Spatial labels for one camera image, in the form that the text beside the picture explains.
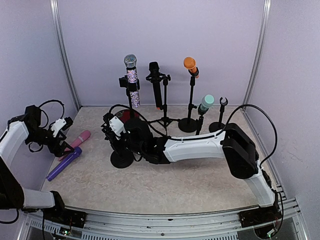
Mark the black mint mic stand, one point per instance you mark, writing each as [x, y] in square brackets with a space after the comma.
[199, 124]

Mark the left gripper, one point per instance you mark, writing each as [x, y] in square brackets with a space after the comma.
[58, 152]

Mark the black orange mic stand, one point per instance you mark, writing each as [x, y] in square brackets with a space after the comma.
[188, 124]

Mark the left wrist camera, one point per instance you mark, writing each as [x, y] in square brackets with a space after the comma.
[61, 124]

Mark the mint green microphone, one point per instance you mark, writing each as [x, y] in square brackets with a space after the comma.
[206, 103]

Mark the black microphone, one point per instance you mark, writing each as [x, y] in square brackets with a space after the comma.
[154, 78]

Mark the aluminium front rail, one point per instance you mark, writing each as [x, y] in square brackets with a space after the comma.
[219, 225]

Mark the pink microphone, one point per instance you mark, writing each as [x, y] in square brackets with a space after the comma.
[75, 144]

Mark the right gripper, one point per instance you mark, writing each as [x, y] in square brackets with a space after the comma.
[113, 142]

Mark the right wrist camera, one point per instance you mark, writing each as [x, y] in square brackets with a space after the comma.
[112, 124]

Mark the black tripod mic stand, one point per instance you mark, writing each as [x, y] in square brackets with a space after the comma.
[164, 121]

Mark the black purple mic stand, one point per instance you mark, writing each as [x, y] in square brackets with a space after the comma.
[121, 159]

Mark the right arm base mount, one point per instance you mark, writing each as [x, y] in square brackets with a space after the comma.
[259, 216]

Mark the purple microphone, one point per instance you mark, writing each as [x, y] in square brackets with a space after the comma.
[64, 163]

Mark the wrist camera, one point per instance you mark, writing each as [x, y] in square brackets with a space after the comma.
[112, 124]
[61, 124]

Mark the red floral plate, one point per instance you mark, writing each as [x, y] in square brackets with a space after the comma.
[123, 115]

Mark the black glitter mic stand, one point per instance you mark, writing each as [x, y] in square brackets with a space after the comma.
[132, 92]

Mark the glitter rhinestone microphone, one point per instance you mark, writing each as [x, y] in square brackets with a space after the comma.
[130, 62]

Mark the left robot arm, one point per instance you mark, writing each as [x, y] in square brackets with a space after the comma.
[27, 129]

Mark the orange microphone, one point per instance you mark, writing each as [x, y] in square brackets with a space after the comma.
[190, 64]

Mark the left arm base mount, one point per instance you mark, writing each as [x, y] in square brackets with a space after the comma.
[68, 217]

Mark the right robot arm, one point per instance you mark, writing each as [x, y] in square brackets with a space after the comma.
[134, 137]

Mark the black pink mic stand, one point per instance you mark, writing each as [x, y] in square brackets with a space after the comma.
[219, 125]

